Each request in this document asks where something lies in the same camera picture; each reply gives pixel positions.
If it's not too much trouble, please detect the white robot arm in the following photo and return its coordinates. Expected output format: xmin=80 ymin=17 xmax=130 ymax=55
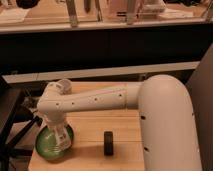
xmin=37 ymin=75 xmax=202 ymax=171

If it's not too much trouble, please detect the white gripper with label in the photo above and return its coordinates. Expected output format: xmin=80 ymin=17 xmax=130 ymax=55
xmin=47 ymin=121 xmax=71 ymax=150

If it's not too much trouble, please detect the green ceramic bowl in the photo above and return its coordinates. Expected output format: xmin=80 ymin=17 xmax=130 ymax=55
xmin=35 ymin=126 xmax=71 ymax=160

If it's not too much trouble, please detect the long dark bench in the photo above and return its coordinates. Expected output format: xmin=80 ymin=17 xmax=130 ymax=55
xmin=0 ymin=22 xmax=213 ymax=75

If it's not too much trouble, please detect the black chair frame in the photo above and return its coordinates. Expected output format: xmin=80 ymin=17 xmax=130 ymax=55
xmin=0 ymin=75 xmax=42 ymax=171

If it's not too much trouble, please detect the dark panel at right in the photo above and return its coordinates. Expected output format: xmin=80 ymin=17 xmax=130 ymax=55
xmin=186 ymin=43 xmax=213 ymax=171

